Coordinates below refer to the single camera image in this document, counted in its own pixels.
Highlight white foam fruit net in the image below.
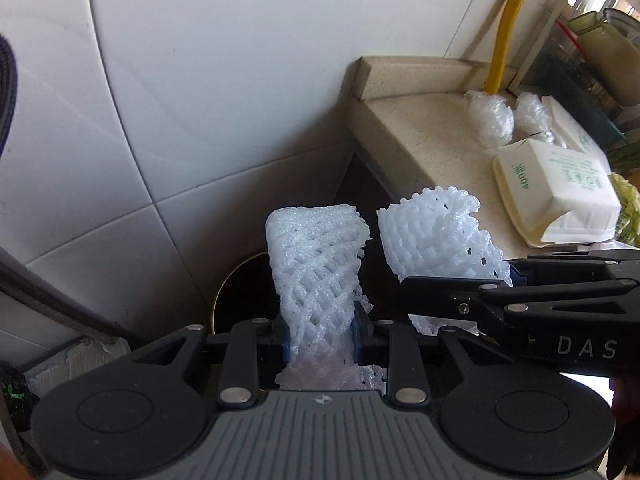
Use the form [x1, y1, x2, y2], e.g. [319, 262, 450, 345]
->
[265, 205, 386, 392]
[376, 186, 512, 336]

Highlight napa cabbage leaves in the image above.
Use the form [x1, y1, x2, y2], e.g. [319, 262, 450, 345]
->
[608, 174, 640, 247]

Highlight white foam takeout box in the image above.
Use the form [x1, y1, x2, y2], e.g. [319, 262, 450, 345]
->
[541, 96, 612, 174]
[494, 140, 620, 248]

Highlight clear plastic bag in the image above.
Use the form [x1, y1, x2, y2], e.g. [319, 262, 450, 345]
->
[464, 90, 515, 148]
[514, 92, 551, 136]

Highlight black trash bin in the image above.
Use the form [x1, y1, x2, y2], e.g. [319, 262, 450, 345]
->
[212, 252, 280, 334]

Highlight teal plastic basin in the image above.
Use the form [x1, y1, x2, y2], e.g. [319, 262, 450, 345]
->
[542, 55, 629, 151]

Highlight olive green colander bowl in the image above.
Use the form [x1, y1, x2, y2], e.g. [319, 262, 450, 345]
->
[567, 11, 639, 107]

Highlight white dish rack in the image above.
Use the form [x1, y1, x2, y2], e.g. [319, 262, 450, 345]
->
[508, 0, 579, 96]

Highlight yellow gas hose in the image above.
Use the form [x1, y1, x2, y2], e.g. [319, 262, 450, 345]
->
[486, 0, 544, 97]

